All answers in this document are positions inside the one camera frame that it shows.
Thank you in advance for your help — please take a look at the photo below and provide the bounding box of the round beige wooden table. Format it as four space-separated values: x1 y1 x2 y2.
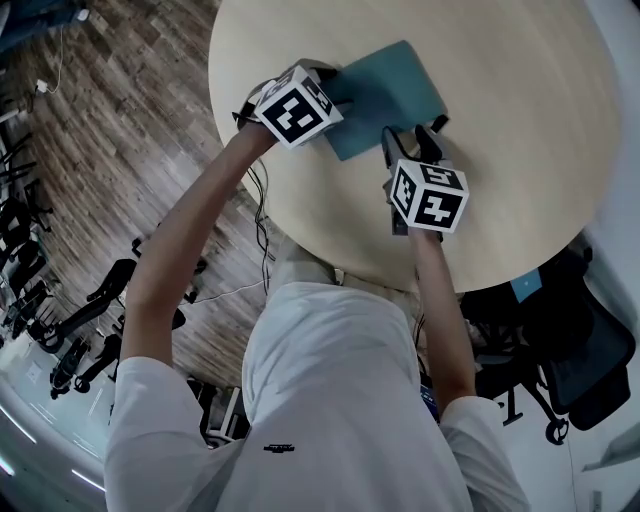
207 0 621 295

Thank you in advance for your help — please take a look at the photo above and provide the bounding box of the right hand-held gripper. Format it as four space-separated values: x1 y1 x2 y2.
381 114 470 244

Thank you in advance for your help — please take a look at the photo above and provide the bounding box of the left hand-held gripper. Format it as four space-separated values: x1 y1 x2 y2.
254 58 355 150

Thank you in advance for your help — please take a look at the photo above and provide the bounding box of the black chair with patterned seat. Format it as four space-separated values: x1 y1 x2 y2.
27 237 209 354

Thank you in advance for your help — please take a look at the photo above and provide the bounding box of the teal notebook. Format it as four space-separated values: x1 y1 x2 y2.
319 40 448 162

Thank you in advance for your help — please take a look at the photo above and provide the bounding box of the black floor cable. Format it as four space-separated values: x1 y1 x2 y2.
244 159 277 301

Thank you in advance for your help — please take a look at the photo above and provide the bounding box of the person's white shirt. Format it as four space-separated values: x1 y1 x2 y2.
103 281 531 512

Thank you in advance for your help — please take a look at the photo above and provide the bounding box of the person's right forearm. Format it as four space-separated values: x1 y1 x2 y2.
408 227 479 409

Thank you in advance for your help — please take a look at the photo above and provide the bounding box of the large black mesh office chair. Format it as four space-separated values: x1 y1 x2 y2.
459 244 637 446

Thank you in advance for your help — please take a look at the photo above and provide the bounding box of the small blue screen device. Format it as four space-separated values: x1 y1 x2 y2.
509 267 545 305

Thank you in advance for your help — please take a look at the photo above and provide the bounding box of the white floor cable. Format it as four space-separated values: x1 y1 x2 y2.
192 279 267 304

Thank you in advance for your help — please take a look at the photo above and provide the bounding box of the person's left forearm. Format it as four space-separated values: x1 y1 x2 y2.
123 122 281 324

